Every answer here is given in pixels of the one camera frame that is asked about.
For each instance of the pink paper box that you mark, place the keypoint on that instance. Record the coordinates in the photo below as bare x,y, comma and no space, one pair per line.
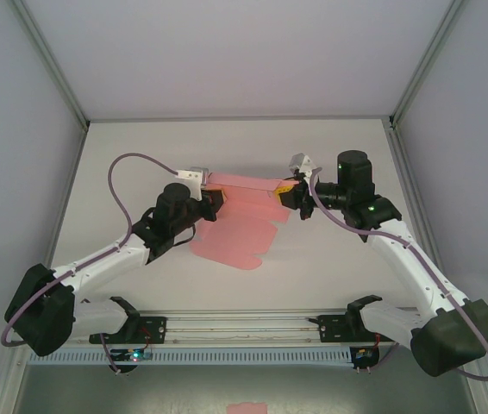
235,241

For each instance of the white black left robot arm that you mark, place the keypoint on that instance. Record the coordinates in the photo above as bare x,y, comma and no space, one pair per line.
97,267

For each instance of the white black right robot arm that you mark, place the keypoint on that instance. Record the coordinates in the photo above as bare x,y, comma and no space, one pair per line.
408,267

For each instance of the circuit board with green light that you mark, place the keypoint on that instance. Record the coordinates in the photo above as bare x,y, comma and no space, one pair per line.
134,355

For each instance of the small blue circuit board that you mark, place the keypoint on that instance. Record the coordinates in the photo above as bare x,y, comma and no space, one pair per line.
364,354

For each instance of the aluminium table side rail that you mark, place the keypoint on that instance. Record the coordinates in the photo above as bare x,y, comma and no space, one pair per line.
65,190

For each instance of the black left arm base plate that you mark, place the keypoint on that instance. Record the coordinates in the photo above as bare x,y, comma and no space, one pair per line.
155,330

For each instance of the aluminium mounting rail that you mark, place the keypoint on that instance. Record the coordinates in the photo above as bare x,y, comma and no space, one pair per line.
244,330

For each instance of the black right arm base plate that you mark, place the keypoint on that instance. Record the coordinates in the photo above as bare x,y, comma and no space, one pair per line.
334,330

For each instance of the aluminium frame post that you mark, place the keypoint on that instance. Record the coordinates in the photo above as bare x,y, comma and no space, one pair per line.
429,64
50,64

